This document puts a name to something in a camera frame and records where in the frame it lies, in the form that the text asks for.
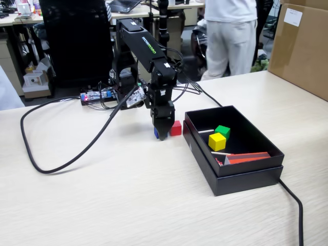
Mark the blue wooden cube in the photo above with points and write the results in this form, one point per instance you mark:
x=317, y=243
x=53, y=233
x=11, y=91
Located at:
x=155, y=133

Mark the beige drawer cabinet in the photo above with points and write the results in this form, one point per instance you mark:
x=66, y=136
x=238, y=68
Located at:
x=9, y=66

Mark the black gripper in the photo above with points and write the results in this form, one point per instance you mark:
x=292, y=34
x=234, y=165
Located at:
x=161, y=100

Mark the person in light clothes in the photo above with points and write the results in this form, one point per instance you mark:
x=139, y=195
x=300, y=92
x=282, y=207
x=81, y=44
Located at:
x=230, y=38

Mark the red wooden cube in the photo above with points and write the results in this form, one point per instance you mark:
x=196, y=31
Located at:
x=176, y=128

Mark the black box tray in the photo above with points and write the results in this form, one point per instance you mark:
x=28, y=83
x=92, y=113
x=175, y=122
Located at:
x=251, y=133

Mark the orange matchbox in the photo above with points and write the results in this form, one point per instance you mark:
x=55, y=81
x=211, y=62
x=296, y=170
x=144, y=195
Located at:
x=251, y=156

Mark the green wooden cube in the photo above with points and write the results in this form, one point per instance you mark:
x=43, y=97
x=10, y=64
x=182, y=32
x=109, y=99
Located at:
x=223, y=131

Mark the white fabric figure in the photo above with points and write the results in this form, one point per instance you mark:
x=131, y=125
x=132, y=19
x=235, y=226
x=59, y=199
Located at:
x=7, y=94

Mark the controller board red light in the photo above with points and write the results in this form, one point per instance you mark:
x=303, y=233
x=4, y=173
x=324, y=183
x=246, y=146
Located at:
x=92, y=97

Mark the colourful floor clutter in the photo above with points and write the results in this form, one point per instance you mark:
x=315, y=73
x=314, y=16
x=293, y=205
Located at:
x=261, y=65

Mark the yellow wooden cube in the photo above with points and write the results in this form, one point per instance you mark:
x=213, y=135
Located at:
x=217, y=142

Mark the light wooden office desk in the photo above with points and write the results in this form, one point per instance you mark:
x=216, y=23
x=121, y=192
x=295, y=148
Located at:
x=133, y=15
x=7, y=21

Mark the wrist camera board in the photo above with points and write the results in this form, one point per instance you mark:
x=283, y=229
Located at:
x=135, y=97

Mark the black laptop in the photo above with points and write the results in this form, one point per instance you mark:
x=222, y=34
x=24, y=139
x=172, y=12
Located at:
x=124, y=5

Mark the black open box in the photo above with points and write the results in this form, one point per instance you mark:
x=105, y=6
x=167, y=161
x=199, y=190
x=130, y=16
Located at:
x=246, y=183

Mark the brown cardboard box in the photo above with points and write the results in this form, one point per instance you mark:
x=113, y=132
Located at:
x=299, y=51

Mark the black jointed pole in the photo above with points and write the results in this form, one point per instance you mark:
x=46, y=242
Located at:
x=163, y=25

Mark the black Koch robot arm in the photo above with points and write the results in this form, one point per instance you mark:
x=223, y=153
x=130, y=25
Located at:
x=143, y=43

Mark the black mesh office chair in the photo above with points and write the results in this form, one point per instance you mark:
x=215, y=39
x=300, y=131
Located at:
x=74, y=43

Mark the white small carton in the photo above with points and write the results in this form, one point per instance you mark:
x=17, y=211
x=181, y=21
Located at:
x=37, y=83

